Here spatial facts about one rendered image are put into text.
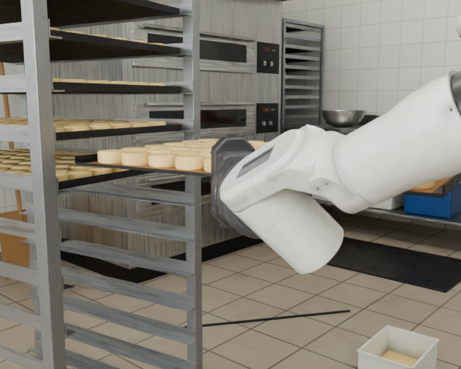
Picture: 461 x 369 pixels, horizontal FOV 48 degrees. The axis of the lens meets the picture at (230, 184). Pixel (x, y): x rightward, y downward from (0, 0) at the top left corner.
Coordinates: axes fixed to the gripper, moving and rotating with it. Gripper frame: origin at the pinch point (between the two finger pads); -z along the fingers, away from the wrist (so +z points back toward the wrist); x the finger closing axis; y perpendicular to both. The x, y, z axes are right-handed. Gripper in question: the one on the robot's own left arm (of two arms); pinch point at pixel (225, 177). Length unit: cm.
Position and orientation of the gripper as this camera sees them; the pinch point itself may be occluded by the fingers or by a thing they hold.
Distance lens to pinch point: 73.9
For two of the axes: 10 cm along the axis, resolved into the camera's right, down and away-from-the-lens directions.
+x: 0.1, -9.9, -1.6
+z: 2.4, 1.6, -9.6
